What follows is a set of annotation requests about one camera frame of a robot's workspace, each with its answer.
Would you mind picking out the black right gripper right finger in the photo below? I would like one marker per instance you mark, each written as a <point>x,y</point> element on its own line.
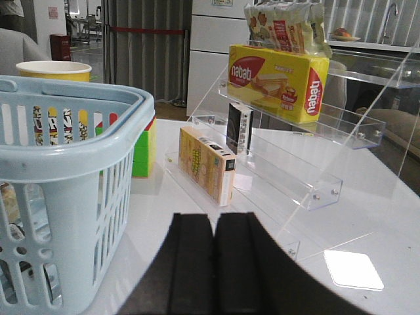
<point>255,276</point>

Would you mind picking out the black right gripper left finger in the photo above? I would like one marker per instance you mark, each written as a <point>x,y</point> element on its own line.
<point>179,280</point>

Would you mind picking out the black tissue pack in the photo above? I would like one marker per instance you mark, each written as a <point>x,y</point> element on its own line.
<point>26,271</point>

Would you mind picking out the bread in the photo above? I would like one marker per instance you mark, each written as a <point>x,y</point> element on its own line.
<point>8,196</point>

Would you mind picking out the light blue plastic basket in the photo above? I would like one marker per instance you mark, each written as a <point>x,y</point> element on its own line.
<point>73,199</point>

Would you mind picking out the corn print snack box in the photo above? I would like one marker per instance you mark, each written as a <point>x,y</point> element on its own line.
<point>209,165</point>

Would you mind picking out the colourful cube box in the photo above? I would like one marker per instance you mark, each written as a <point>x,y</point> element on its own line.
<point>145,151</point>

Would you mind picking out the clear acrylic shelf right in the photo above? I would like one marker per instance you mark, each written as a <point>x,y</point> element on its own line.
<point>348,182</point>

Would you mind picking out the black white small box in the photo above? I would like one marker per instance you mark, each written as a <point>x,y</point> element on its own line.
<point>239,127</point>

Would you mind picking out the yellow nabati wafer box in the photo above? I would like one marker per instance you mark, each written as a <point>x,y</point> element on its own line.
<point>287,85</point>

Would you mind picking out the fruit plate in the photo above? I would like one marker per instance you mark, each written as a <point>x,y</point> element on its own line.
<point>341,34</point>

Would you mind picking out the yellow red snack bag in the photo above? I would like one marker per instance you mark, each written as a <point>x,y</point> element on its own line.
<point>288,27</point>

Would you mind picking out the white cabinet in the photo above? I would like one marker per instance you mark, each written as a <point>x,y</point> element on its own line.
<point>215,26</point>

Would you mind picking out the red barrier belt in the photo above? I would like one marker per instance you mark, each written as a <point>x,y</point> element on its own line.
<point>147,31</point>

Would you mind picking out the dark red box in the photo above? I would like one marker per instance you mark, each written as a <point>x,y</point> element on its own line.
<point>60,47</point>

